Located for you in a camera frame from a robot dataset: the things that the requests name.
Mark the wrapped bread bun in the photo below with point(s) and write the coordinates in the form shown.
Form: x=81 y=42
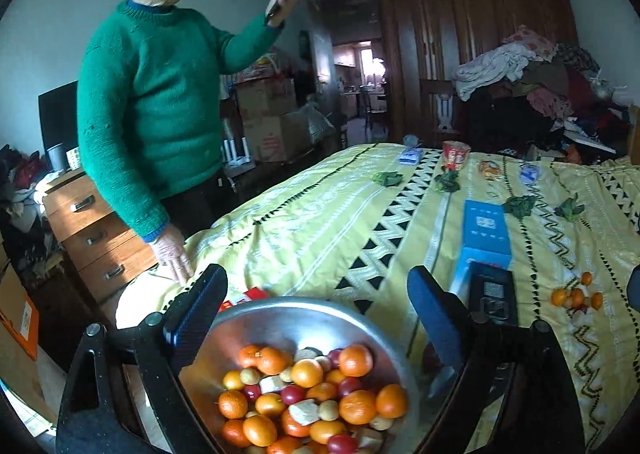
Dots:
x=490 y=169

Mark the wooden chest of drawers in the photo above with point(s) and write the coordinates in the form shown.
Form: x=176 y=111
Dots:
x=90 y=234

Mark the orange cardboard box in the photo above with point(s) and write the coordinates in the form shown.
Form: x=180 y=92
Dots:
x=20 y=319

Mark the blue cardboard box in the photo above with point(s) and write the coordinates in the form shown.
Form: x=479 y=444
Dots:
x=482 y=229

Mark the red noodle cup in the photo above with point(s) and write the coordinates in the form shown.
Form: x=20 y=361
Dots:
x=455 y=154

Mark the dark wooden wardrobe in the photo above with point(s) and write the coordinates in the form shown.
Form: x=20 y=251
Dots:
x=465 y=49

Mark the grey door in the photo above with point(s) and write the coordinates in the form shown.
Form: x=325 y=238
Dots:
x=320 y=44

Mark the red packet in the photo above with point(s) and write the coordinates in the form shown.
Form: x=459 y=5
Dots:
x=255 y=294

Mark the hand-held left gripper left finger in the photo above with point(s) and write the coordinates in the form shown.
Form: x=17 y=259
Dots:
x=200 y=314

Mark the orange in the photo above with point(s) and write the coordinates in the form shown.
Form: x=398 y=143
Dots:
x=576 y=297
x=559 y=296
x=597 y=300
x=586 y=278

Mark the clear plastic bag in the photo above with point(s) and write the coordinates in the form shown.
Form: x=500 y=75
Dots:
x=317 y=122

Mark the stack of cardboard boxes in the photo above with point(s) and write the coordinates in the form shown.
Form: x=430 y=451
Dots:
x=270 y=119

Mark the grey cup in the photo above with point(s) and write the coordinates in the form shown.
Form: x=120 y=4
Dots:
x=56 y=158

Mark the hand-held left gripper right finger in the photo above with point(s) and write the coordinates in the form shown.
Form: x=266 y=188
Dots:
x=435 y=319

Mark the metal bowl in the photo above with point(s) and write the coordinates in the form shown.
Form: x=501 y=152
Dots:
x=280 y=319

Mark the black television screen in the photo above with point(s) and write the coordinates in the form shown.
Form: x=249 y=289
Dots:
x=57 y=114

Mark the wooden chair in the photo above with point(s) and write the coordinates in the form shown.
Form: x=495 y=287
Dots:
x=442 y=109

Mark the black box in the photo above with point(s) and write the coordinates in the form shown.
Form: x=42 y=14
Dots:
x=492 y=291

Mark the light wooden cabinet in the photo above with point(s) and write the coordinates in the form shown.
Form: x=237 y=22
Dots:
x=634 y=134

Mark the heap of oranges and tomatoes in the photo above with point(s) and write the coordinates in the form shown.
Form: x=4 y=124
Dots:
x=305 y=374

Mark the small white box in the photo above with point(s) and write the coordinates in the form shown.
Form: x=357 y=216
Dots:
x=75 y=158

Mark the leafy green vegetable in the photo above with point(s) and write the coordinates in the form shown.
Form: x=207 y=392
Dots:
x=387 y=178
x=570 y=208
x=519 y=205
x=447 y=180

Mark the blue tissue packet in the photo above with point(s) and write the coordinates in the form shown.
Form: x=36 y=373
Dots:
x=411 y=155
x=530 y=173

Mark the pile of clothes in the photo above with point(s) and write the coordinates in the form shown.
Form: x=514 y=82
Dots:
x=540 y=84

